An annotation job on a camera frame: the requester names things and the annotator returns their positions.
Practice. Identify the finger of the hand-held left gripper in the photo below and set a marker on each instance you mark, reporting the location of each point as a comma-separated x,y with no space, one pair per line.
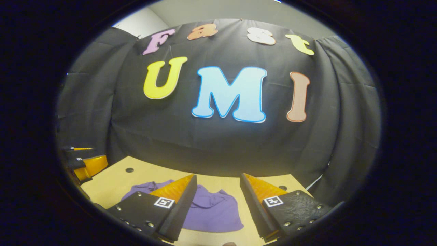
76,152
88,167

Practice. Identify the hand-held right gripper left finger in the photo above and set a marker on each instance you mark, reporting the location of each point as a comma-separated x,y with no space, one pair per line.
182,212

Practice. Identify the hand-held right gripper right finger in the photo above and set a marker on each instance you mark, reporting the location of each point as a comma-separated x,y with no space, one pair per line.
251,208

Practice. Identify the purple knit cardigan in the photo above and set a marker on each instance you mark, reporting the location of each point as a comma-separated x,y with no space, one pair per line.
215,215

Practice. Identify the black backdrop cloth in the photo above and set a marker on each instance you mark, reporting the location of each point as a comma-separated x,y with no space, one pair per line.
222,143

